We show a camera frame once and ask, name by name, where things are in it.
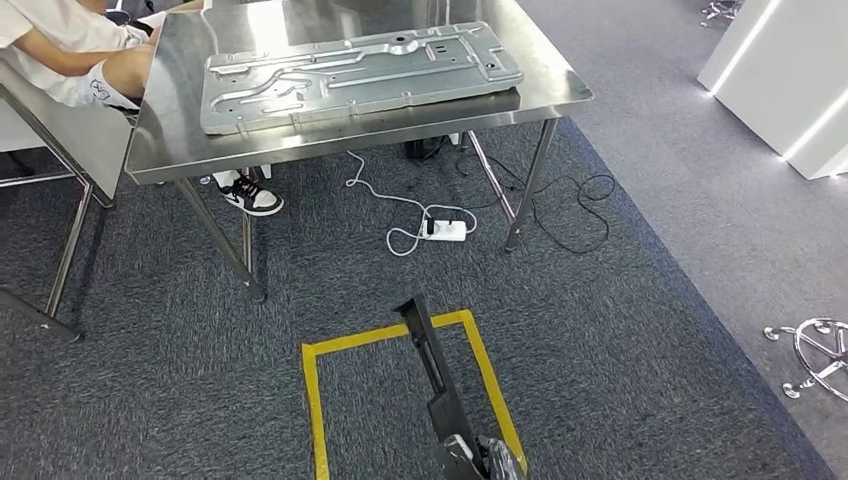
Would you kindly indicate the black plastic plate frame part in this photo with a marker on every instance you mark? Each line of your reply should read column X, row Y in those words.
column 450, row 404

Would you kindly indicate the stainless steel workbench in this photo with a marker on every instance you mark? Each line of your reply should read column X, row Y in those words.
column 172, row 132

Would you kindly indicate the white power strip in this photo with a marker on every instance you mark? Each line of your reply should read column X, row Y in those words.
column 450, row 230

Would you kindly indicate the grey stamped metal panel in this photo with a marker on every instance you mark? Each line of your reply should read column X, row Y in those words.
column 364, row 79

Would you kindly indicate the person's black white sneaker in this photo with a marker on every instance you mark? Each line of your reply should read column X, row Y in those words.
column 255, row 199

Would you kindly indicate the yellow floor tape square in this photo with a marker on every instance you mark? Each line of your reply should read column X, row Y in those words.
column 311, row 411

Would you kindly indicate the stainless steel table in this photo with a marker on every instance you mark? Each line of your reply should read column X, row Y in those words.
column 99, row 146

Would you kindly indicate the chrome chair base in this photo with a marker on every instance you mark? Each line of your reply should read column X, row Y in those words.
column 798, row 331
column 719, row 10

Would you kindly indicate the white lit display stand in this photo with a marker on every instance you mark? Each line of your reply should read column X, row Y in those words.
column 782, row 79

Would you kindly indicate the person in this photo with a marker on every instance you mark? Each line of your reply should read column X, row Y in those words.
column 66, row 26

